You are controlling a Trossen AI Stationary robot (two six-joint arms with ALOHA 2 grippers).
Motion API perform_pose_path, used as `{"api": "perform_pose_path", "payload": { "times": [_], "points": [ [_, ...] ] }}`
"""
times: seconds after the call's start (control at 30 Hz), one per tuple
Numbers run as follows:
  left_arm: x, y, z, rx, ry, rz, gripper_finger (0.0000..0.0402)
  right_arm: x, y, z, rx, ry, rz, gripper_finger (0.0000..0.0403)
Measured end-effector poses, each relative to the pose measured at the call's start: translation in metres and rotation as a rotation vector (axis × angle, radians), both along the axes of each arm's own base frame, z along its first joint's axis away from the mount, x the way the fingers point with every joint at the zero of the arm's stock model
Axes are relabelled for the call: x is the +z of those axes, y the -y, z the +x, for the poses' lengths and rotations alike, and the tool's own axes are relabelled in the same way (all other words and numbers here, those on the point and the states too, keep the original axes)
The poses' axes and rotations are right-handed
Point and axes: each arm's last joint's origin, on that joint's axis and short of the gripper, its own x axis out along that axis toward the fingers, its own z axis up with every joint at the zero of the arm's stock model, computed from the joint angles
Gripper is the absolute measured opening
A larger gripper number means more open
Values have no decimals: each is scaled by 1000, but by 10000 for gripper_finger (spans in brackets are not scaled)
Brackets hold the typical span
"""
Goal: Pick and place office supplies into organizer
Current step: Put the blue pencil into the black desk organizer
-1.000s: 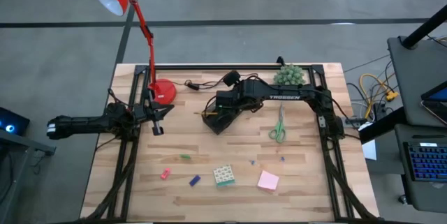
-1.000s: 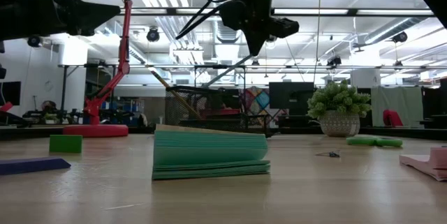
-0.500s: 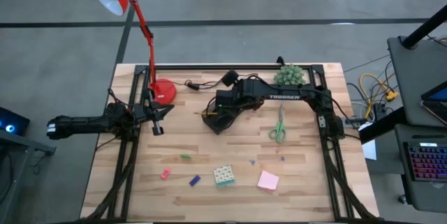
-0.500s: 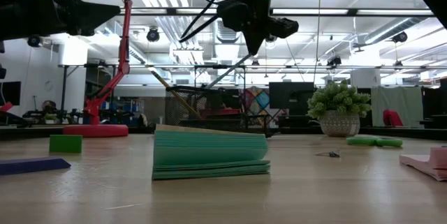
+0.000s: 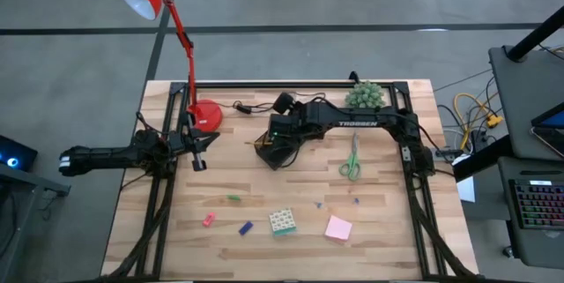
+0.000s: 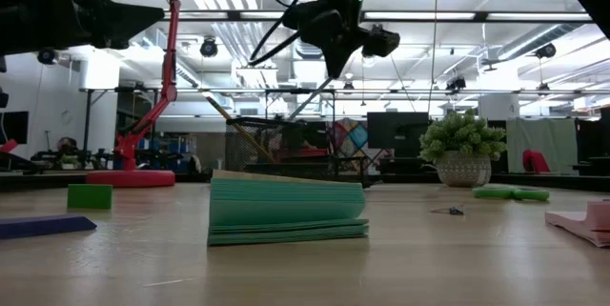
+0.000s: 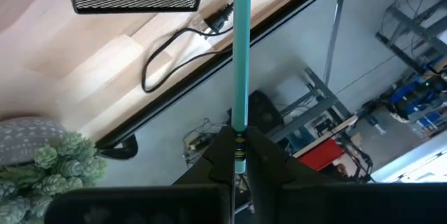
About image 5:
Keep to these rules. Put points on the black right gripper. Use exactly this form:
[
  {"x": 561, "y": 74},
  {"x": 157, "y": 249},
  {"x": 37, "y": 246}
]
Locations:
[{"x": 288, "y": 124}]

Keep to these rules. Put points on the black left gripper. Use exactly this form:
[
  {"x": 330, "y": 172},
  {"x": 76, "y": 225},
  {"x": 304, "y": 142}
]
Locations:
[{"x": 187, "y": 142}]

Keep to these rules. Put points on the small pink eraser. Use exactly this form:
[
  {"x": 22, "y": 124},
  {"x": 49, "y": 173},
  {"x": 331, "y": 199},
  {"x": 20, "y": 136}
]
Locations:
[{"x": 209, "y": 219}]

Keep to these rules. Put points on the teal patterned sticky note pad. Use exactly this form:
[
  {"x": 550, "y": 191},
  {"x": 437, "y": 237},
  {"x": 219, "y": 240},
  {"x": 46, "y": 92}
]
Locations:
[{"x": 282, "y": 221}]

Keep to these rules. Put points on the pink sticky note pad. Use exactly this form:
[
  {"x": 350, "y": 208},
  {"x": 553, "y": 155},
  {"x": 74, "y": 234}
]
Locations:
[{"x": 338, "y": 228}]

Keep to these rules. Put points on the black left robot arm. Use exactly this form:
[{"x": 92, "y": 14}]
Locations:
[{"x": 106, "y": 157}]

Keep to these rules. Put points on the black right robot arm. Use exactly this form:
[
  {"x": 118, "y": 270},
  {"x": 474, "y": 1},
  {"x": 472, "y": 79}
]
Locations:
[{"x": 361, "y": 122}]

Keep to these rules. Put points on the black mesh desk organizer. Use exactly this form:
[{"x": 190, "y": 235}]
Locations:
[{"x": 275, "y": 157}]

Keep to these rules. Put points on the red desk lamp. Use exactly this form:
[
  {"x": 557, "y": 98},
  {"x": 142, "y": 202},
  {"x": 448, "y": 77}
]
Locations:
[{"x": 207, "y": 115}]

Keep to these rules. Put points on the small green eraser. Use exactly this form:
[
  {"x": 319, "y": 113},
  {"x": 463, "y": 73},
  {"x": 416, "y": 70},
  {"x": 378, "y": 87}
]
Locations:
[{"x": 234, "y": 197}]

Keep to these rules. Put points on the small blue eraser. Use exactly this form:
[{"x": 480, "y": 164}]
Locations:
[{"x": 246, "y": 228}]

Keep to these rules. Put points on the black table clamp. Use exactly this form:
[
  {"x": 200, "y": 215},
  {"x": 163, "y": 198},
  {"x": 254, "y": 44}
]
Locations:
[{"x": 353, "y": 76}]

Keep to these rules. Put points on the green succulent plant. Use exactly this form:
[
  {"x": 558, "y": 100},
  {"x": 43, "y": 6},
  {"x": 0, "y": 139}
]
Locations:
[{"x": 365, "y": 95}]

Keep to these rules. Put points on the grey metal desk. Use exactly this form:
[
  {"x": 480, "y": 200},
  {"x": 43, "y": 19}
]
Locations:
[{"x": 26, "y": 177}]

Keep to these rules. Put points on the black computer tower blue light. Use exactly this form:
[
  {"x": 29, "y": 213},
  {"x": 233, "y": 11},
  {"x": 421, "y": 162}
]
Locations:
[{"x": 17, "y": 153}]

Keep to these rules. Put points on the white paper sheet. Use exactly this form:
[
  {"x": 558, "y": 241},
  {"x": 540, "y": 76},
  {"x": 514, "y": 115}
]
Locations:
[{"x": 466, "y": 190}]

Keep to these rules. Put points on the grey side desk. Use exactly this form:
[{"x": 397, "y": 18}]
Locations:
[{"x": 515, "y": 98}]

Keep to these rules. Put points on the black caster wheel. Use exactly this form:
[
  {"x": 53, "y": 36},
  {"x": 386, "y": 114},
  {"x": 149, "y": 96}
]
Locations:
[{"x": 508, "y": 251}]

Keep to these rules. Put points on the backlit keyboard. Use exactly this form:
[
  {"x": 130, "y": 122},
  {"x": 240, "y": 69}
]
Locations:
[{"x": 537, "y": 206}]

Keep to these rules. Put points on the laptop with blue screen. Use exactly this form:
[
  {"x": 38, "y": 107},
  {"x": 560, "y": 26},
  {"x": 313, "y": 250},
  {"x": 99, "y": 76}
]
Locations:
[{"x": 551, "y": 133}]

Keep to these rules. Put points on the black stand pole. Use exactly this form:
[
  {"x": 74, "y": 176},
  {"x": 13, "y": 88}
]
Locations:
[{"x": 533, "y": 36}]

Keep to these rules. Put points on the grey keyboard shelf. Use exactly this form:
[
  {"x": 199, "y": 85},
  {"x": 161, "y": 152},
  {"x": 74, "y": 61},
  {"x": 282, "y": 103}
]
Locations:
[{"x": 537, "y": 247}]

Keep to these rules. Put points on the black aluminium frame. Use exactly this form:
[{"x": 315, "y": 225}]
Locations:
[{"x": 286, "y": 85}]

